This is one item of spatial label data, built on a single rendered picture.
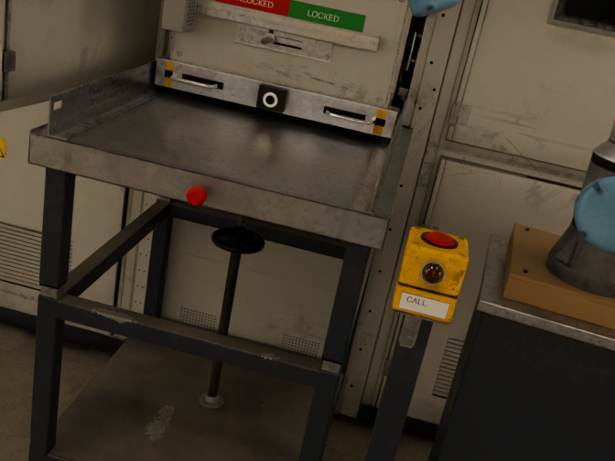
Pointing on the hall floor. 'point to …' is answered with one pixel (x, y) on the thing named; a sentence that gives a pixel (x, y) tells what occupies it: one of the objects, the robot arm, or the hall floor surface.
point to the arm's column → (527, 397)
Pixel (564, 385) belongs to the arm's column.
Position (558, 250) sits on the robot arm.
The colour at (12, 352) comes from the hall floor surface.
